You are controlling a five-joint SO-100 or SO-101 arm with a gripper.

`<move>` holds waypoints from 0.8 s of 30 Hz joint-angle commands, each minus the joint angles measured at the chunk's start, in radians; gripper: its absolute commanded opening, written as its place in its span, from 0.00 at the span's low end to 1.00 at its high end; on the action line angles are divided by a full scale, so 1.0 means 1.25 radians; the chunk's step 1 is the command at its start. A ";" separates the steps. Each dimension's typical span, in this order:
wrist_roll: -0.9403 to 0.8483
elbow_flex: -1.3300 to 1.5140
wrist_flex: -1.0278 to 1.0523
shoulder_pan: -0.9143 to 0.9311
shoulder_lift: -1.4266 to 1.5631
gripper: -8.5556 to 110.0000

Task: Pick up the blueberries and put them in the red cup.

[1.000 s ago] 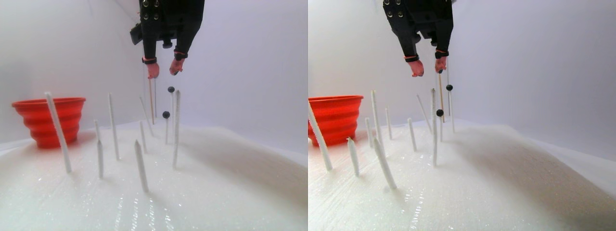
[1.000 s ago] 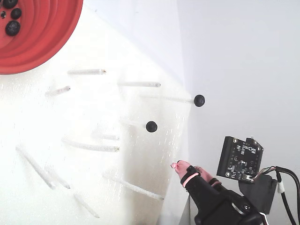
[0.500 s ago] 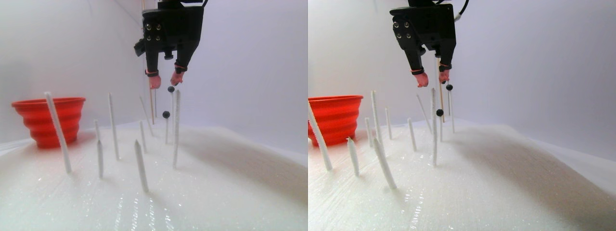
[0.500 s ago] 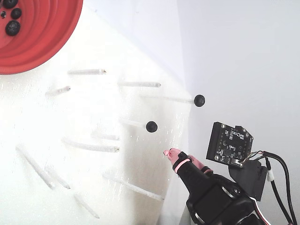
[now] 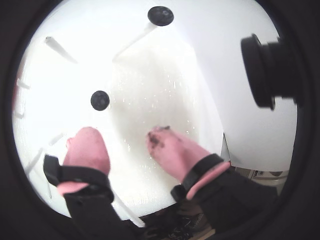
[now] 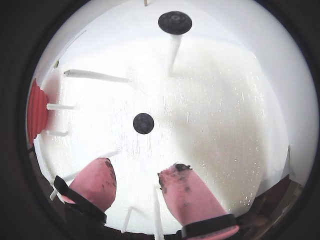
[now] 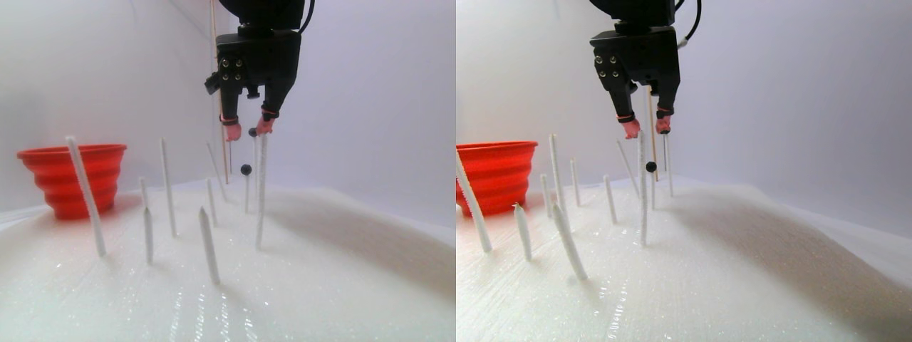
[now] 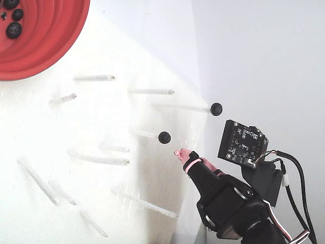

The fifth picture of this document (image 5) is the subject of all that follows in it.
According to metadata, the pink covered gripper finger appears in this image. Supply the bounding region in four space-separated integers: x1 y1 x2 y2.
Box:
145 126 280 233
42 126 141 240

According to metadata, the dark round blueberry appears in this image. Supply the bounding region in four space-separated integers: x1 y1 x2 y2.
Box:
147 6 175 27
90 90 111 112

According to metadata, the black fisheye lens camera module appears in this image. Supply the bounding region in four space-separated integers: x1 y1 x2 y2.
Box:
240 33 301 111

